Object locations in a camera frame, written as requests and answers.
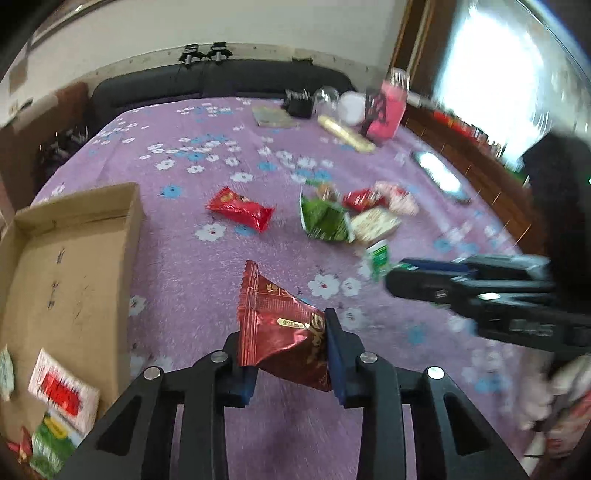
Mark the small green and white packet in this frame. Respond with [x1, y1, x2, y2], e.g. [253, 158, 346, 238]
[364, 239, 394, 282]

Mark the red patterned snack packet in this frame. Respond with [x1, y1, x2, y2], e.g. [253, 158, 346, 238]
[342, 188, 389, 212]

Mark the black padded headboard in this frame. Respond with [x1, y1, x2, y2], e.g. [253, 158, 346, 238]
[89, 59, 357, 123]

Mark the pink plastic jar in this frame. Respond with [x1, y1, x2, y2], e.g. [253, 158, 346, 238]
[366, 68, 410, 142]

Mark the white round lid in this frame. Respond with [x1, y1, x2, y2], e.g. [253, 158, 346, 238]
[337, 91, 369, 126]

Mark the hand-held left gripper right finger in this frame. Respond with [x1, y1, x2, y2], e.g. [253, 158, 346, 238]
[324, 308, 530, 480]

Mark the beige flat pad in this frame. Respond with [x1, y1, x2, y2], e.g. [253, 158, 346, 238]
[251, 106, 301, 129]

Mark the bright red snack packet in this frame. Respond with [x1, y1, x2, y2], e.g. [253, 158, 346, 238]
[205, 186, 276, 233]

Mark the dark red snack packet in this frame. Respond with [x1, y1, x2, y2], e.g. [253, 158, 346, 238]
[237, 260, 334, 393]

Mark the green and white snack packet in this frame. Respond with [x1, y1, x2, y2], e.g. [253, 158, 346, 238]
[30, 412, 85, 479]

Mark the pink and white snack packet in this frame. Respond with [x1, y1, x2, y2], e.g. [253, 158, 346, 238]
[373, 180, 419, 216]

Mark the gold wrapped roll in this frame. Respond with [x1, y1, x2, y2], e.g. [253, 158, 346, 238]
[317, 115, 378, 154]

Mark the beige snack packet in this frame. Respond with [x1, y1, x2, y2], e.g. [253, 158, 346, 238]
[350, 207, 402, 246]

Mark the small white snack packet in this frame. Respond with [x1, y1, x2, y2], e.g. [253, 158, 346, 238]
[0, 346, 16, 400]

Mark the dark tangled clutter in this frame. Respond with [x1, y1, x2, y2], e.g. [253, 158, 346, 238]
[36, 124, 94, 182]

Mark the cardboard box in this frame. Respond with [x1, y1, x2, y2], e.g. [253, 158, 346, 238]
[0, 182, 142, 464]

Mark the person's pale printed clothing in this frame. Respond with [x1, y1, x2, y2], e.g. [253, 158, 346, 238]
[516, 354, 591, 460]

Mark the person's right forearm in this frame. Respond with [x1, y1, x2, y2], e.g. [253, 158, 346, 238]
[522, 131, 591, 370]

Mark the small black device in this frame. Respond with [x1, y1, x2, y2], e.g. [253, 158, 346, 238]
[282, 89, 315, 119]

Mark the clear glass jar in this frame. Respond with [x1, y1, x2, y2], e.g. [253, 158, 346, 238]
[313, 86, 341, 116]

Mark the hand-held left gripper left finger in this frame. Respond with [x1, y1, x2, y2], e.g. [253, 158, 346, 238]
[58, 332, 258, 480]

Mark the smartphone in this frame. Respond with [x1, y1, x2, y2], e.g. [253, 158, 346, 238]
[410, 150, 472, 205]

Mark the small red snack packet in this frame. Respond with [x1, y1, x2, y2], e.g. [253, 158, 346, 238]
[6, 427, 34, 465]

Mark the wooden door frame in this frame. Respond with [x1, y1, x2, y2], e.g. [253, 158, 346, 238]
[389, 0, 459, 89]

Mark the purple floral blanket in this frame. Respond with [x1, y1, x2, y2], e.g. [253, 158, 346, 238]
[30, 94, 557, 480]

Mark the small brown snack packet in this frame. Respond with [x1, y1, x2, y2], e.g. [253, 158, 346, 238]
[313, 181, 341, 202]

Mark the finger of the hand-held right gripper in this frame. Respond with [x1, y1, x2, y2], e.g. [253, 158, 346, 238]
[397, 258, 477, 278]
[385, 270, 478, 320]

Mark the white and red snack packet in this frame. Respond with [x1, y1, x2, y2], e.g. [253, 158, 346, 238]
[28, 348, 101, 435]

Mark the dark wooden cabinet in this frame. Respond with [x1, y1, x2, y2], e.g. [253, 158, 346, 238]
[401, 95, 552, 256]

